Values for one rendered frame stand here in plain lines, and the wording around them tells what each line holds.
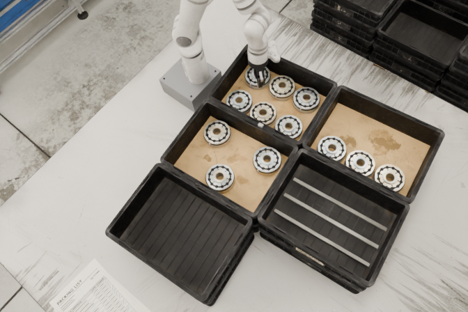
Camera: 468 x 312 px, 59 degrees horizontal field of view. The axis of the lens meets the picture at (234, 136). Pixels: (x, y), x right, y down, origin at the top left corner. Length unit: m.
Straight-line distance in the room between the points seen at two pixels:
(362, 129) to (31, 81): 2.28
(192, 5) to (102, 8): 2.01
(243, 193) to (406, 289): 0.64
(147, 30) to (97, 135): 1.38
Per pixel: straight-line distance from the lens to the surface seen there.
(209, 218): 1.49
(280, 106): 1.65
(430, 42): 2.55
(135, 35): 3.11
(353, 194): 1.53
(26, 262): 1.82
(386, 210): 1.53
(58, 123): 2.90
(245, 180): 1.52
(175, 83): 1.80
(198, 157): 1.57
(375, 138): 1.63
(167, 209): 1.53
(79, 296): 1.70
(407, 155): 1.63
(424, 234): 1.69
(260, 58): 1.50
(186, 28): 1.49
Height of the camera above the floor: 2.25
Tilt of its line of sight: 63 degrees down
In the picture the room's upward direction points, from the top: 10 degrees counter-clockwise
